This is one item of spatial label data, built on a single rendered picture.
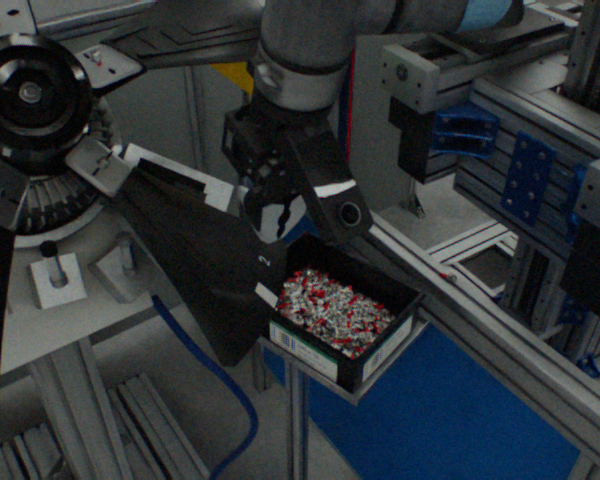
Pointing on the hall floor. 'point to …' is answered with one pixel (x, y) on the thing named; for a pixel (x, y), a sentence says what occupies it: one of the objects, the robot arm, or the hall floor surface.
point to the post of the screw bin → (297, 421)
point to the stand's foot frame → (43, 445)
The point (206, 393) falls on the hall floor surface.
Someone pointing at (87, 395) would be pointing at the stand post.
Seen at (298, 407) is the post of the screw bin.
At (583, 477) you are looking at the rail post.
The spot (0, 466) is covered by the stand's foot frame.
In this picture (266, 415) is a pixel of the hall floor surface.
